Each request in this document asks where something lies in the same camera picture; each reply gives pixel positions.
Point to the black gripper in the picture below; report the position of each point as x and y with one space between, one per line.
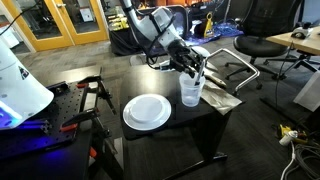
181 55

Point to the black and white marker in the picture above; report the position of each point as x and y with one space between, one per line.
200 75

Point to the clear plastic cup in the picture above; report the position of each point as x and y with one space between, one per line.
191 95

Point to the yellow caution sign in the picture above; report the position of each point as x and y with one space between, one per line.
208 26

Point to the black side table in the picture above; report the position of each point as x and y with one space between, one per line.
146 80

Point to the white round plate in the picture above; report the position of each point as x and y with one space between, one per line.
147 111

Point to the black mesh office chair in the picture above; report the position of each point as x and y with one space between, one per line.
263 43

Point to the black draped table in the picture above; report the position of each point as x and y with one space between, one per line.
123 41

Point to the light wooden desk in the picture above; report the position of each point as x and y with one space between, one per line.
300 41

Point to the black and white controller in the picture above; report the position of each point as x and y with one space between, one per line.
301 32

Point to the white power plug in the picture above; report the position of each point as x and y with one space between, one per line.
288 137

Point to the white desk cabinet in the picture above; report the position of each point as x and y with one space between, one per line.
310 93

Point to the yellow power plug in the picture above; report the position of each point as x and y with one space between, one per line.
300 133

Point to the yellow framed glass doors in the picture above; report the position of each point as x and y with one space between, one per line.
66 36

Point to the black perforated breadboard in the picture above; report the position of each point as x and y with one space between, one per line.
43 133

